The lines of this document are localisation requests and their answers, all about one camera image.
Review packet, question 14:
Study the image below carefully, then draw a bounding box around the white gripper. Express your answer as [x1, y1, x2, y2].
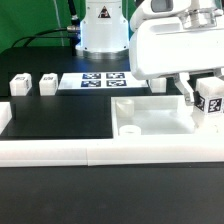
[129, 16, 224, 106]

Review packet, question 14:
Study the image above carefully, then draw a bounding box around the white square tabletop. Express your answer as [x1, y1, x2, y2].
[111, 95, 224, 139]

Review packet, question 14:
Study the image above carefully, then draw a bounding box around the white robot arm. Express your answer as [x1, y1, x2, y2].
[76, 0, 224, 105]

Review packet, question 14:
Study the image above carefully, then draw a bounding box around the white U-shaped fence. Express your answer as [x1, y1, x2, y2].
[0, 101, 224, 168]

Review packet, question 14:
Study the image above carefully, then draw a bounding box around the white marker sheet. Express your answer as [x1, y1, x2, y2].
[58, 72, 147, 90]

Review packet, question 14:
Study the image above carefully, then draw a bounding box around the metal cable connector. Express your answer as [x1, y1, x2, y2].
[67, 25, 80, 33]

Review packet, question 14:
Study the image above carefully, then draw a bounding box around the black cable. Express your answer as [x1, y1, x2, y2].
[11, 28, 73, 49]

